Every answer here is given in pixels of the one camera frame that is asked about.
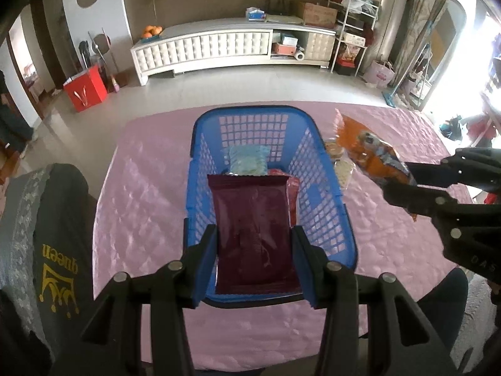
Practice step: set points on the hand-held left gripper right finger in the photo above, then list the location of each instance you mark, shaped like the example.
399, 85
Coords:
309, 282

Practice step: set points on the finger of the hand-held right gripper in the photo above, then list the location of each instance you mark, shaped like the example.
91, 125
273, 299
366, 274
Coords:
418, 199
462, 168

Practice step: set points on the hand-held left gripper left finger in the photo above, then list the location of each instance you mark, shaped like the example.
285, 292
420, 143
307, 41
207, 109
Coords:
203, 270

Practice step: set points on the orange snack packet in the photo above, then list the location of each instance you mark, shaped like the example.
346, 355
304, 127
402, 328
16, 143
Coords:
375, 152

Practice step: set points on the maroon snack packet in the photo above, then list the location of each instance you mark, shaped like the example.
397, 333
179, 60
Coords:
250, 223

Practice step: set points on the red snack packet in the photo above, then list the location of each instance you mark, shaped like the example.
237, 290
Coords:
293, 199

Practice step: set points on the light blue snack packet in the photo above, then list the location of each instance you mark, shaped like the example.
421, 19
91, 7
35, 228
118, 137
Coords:
246, 160

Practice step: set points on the blue plastic basket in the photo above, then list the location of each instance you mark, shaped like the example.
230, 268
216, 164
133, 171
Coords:
254, 129

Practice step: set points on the colourful clothes heap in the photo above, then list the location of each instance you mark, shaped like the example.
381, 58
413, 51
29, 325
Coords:
454, 127

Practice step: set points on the person's leg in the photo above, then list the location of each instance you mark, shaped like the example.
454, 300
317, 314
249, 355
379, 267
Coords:
446, 297

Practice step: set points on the clear orange-edged snack packet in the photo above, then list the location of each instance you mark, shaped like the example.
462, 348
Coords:
346, 174

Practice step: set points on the blue mop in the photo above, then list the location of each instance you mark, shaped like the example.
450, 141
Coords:
388, 98

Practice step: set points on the pink quilted blanket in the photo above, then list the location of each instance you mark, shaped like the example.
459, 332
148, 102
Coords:
148, 164

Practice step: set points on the standing mirror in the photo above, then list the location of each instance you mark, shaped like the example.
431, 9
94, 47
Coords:
450, 39

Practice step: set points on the grey pillow with yellow print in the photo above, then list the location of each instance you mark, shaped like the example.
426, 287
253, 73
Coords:
58, 211

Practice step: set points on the patterned curtain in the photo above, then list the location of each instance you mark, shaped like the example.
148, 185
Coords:
420, 15

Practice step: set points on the silver cylindrical column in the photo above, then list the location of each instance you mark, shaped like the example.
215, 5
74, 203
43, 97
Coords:
391, 11

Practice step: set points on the white metal rack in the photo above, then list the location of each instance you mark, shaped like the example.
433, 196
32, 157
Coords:
336, 35

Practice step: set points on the white paper roll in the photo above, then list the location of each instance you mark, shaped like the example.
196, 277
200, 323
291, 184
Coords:
300, 55

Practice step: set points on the dark cloth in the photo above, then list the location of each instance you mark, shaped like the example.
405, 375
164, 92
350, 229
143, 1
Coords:
19, 340

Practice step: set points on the white plastic bag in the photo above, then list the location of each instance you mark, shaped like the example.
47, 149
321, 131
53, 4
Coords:
354, 3

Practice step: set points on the orange flat box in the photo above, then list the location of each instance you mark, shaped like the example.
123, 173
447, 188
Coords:
283, 49

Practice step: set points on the teal box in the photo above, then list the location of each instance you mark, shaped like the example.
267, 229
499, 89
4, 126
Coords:
289, 40

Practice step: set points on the broom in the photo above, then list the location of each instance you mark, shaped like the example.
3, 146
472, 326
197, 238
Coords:
115, 84

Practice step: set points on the cardboard box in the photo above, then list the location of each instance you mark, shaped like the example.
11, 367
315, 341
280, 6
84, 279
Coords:
319, 13

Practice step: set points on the red box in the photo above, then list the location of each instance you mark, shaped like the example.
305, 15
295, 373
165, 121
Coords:
87, 92

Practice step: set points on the white tufted cabinet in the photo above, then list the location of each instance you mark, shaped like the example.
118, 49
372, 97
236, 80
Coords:
203, 47

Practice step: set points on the pile of oranges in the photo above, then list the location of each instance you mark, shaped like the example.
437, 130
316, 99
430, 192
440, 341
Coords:
152, 32

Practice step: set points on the blue tissue box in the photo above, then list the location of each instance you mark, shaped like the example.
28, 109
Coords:
256, 14

